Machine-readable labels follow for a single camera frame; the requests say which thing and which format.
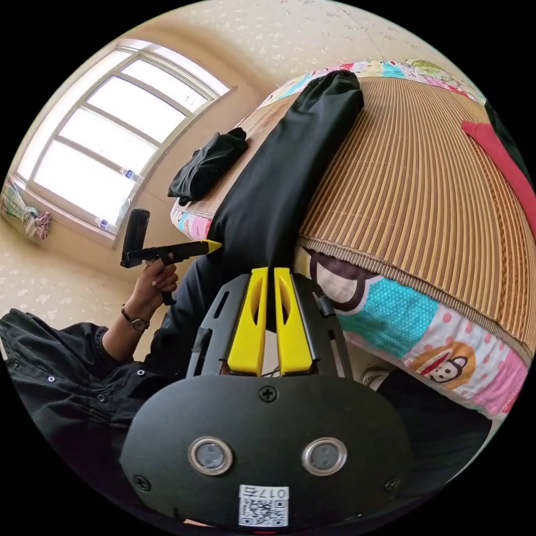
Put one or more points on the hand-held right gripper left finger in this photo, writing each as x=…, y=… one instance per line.
x=251, y=335

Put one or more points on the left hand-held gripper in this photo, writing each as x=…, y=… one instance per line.
x=167, y=253

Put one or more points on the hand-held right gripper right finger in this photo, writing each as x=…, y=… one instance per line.
x=293, y=335

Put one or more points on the black long pants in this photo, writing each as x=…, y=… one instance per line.
x=284, y=167

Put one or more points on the person's left forearm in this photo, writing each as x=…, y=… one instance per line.
x=123, y=335

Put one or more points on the person's left hand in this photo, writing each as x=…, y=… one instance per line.
x=148, y=291

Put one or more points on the black bunched garment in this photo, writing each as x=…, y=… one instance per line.
x=209, y=167

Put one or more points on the window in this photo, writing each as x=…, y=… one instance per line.
x=104, y=138

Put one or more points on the bed with woven mat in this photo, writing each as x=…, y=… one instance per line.
x=418, y=188

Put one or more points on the person's body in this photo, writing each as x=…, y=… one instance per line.
x=63, y=398

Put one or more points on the pile of clothes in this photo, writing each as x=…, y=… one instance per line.
x=498, y=163

